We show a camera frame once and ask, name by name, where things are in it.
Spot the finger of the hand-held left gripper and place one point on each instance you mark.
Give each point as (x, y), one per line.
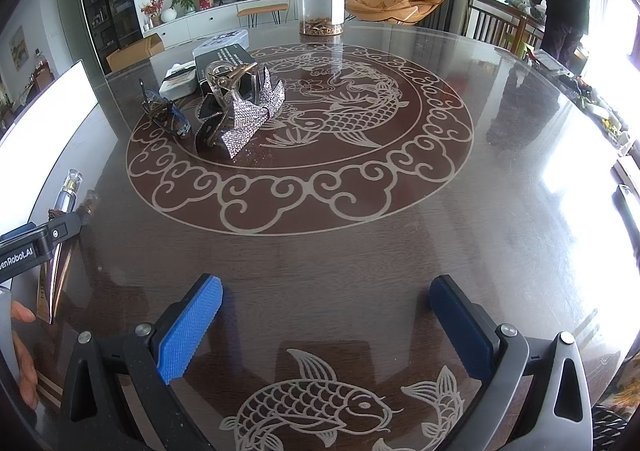
(17, 232)
(62, 228)

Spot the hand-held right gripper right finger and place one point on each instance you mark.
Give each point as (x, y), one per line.
(460, 331)

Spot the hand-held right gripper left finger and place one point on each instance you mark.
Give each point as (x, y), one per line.
(192, 326)

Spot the white storage box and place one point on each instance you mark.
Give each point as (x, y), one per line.
(45, 116)

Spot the person's left hand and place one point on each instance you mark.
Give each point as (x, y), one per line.
(25, 371)

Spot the dark sunglasses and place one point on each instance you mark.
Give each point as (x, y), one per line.
(167, 113)

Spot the dark rhinestone-edged hair clip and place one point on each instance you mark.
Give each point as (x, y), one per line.
(210, 131)

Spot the white tissue pack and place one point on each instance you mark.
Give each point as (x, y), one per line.
(177, 81)

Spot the brown cardboard box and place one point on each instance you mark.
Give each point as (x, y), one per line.
(135, 51)

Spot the black flat box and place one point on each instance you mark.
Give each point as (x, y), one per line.
(627, 211)

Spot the silver rhinestone bow clip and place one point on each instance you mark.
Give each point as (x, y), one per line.
(252, 117)

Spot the gold clear hair claw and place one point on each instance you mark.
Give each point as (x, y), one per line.
(232, 78)

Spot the black cardboard box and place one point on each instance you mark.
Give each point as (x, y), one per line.
(222, 60)

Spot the red flower arrangement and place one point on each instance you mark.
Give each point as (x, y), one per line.
(152, 8)

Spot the round white vase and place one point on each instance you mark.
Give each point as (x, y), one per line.
(168, 15)

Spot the white printed plastic box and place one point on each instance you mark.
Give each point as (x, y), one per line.
(220, 41)

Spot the white television cabinet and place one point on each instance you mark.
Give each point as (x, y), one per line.
(215, 20)

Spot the tray of small clutter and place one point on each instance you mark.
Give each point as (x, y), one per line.
(600, 103)

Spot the orange stool with black legs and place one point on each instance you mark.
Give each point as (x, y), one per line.
(262, 9)

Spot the wooden railing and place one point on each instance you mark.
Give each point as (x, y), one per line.
(500, 21)

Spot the orange lounge chair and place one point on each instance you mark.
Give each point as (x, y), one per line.
(395, 1)

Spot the clear jar with black lid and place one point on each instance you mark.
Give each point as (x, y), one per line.
(320, 6)

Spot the wall painting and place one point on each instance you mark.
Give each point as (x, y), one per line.
(19, 48)

